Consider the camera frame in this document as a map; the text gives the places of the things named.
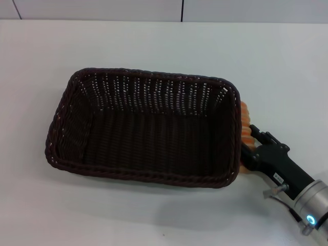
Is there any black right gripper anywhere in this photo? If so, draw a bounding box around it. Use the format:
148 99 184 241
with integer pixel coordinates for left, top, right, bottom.
240 124 315 201

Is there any orange striped bread roll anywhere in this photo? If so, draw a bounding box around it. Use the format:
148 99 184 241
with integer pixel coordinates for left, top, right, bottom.
239 101 258 174

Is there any dark brown woven basket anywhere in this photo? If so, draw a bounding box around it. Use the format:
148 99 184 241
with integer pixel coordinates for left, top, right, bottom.
44 67 243 191

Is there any clear camera mount bracket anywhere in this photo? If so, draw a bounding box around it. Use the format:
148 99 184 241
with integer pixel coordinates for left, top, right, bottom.
262 182 290 199

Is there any thin dark wrist cable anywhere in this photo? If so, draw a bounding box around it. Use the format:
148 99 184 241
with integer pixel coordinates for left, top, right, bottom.
270 195 303 222

